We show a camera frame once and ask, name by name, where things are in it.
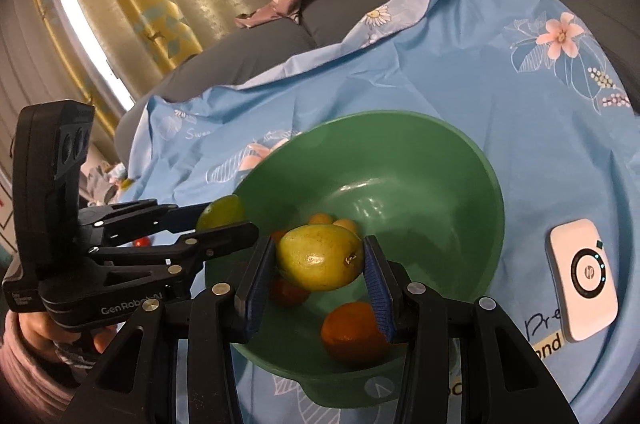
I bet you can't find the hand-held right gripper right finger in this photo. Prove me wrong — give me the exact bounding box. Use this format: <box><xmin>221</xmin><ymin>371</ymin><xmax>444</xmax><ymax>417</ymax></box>
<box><xmin>362</xmin><ymin>235</ymin><xmax>581</xmax><ymax>424</ymax></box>

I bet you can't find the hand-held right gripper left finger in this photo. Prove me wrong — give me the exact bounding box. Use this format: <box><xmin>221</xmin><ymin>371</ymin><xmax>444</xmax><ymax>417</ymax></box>
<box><xmin>60</xmin><ymin>234</ymin><xmax>277</xmax><ymax>424</ymax></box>

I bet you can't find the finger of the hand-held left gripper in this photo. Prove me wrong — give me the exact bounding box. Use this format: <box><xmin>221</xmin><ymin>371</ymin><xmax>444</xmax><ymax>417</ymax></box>
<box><xmin>87</xmin><ymin>221</ymin><xmax>261</xmax><ymax>279</ymax></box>
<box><xmin>77</xmin><ymin>199</ymin><xmax>217</xmax><ymax>247</ymax></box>

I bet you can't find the small green plum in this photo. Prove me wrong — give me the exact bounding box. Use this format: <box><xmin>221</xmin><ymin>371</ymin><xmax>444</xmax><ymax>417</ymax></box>
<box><xmin>196</xmin><ymin>195</ymin><xmax>246</xmax><ymax>232</ymax></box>

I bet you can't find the large green plum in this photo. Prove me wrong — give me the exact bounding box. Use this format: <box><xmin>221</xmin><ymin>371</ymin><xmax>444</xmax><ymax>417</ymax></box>
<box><xmin>276</xmin><ymin>224</ymin><xmax>363</xmax><ymax>292</ymax></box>

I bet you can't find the green plastic bowl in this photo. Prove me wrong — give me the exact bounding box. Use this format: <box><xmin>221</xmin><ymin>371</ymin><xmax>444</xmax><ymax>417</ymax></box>
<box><xmin>202</xmin><ymin>110</ymin><xmax>505</xmax><ymax>409</ymax></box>

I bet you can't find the person's left forearm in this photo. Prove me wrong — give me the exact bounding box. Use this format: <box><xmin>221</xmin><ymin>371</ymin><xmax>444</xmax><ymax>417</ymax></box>
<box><xmin>0</xmin><ymin>311</ymin><xmax>83</xmax><ymax>424</ymax></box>

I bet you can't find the person's left hand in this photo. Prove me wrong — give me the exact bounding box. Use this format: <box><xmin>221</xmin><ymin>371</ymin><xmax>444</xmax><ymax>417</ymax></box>
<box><xmin>12</xmin><ymin>311</ymin><xmax>118</xmax><ymax>362</ymax></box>

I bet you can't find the orange tangerine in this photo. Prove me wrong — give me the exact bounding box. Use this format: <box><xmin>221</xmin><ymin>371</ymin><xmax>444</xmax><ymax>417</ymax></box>
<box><xmin>321</xmin><ymin>302</ymin><xmax>396</xmax><ymax>365</ymax></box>

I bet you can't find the pile of pale clothes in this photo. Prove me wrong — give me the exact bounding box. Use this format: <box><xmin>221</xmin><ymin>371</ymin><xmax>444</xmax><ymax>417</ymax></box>
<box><xmin>82</xmin><ymin>161</ymin><xmax>136</xmax><ymax>205</ymax></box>

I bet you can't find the grey sofa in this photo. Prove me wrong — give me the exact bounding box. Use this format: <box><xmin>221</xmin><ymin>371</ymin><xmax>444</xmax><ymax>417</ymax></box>
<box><xmin>112</xmin><ymin>0</ymin><xmax>640</xmax><ymax>150</ymax></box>

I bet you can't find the grey knit wrist band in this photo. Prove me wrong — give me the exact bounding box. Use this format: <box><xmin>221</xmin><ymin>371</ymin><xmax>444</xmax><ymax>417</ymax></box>
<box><xmin>52</xmin><ymin>341</ymin><xmax>98</xmax><ymax>372</ymax></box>

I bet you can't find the white pocket device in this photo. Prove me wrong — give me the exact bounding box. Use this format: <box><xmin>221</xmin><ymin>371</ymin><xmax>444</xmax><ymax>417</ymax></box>
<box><xmin>549</xmin><ymin>219</ymin><xmax>620</xmax><ymax>344</ymax></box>

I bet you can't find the blue floral bed sheet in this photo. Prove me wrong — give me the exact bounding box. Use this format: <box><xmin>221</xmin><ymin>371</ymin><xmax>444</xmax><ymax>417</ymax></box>
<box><xmin>75</xmin><ymin>0</ymin><xmax>640</xmax><ymax>424</ymax></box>

